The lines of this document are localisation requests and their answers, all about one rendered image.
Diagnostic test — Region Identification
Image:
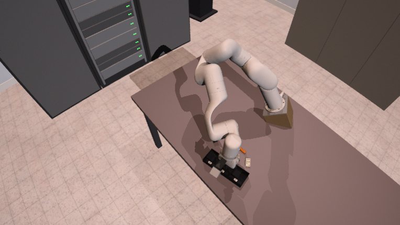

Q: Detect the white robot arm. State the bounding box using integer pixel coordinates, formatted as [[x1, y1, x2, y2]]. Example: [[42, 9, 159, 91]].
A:
[[194, 39, 285, 178]]

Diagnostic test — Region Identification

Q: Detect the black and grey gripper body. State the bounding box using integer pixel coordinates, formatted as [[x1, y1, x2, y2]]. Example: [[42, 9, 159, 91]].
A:
[[218, 148, 239, 168]]

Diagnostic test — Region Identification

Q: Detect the black rack of bins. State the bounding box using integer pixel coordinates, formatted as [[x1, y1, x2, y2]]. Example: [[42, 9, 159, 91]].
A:
[[203, 149, 249, 187]]

